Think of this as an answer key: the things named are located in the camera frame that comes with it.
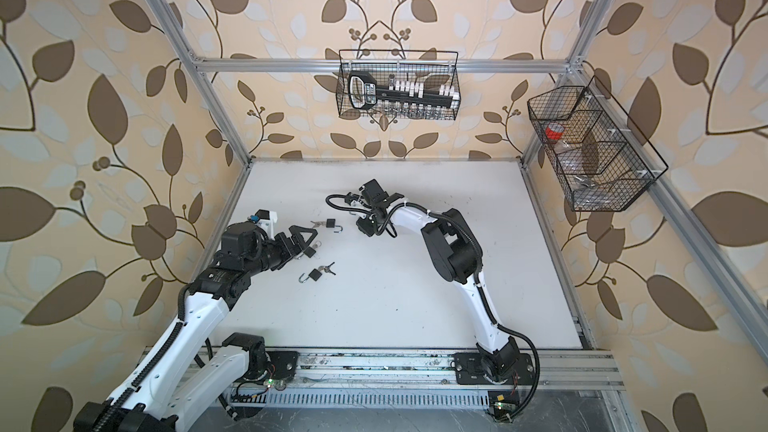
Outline black padlock near gripper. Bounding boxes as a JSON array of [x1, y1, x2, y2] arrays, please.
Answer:
[[302, 241, 322, 258]]

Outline black padlock front keys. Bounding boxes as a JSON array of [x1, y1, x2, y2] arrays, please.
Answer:
[[298, 262, 336, 283]]

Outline red capped item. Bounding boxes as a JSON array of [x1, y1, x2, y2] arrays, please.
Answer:
[[544, 122, 565, 144]]

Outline back wire basket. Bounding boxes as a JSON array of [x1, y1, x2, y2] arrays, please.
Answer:
[[335, 47, 462, 121]]

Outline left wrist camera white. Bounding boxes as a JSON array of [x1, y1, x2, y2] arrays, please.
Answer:
[[249, 209, 278, 240]]

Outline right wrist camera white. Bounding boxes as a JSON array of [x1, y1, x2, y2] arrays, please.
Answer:
[[360, 179, 404, 209]]

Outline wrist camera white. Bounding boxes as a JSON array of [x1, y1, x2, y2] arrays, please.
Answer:
[[360, 179, 404, 209], [249, 209, 278, 240]]

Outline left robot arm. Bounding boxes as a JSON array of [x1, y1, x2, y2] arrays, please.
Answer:
[[73, 214, 318, 431]]

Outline black socket set holder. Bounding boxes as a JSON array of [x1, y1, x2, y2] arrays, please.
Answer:
[[346, 71, 461, 113]]

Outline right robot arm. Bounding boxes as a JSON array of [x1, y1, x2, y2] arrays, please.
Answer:
[[325, 180, 541, 423]]

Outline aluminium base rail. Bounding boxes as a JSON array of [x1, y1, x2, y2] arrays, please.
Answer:
[[223, 347, 626, 410]]

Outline black padlock with keys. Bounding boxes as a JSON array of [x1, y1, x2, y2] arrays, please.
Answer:
[[311, 218, 343, 233]]

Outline side wire basket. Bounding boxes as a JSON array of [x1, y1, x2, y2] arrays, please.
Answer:
[[527, 77, 668, 212]]

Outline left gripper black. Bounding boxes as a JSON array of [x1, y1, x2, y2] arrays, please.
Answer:
[[241, 226, 316, 279]]

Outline clear plastic bag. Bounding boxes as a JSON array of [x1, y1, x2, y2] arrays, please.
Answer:
[[567, 165, 635, 211]]

